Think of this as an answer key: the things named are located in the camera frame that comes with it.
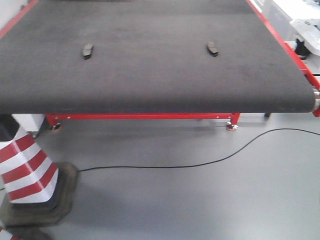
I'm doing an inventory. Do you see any grey brake pad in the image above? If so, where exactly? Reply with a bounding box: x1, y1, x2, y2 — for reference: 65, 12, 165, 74
81, 43, 94, 60
206, 41, 219, 57

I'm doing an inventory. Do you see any dark grey conveyor belt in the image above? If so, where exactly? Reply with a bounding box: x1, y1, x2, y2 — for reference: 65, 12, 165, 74
0, 0, 316, 115

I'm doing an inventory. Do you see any red white traffic cone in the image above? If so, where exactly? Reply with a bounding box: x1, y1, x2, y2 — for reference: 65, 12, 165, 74
0, 114, 79, 228

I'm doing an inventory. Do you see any black floor cable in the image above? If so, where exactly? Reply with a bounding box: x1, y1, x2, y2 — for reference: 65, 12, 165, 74
77, 127, 320, 173

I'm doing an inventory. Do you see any red conveyor frame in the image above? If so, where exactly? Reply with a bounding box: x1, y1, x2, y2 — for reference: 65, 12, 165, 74
0, 0, 320, 132

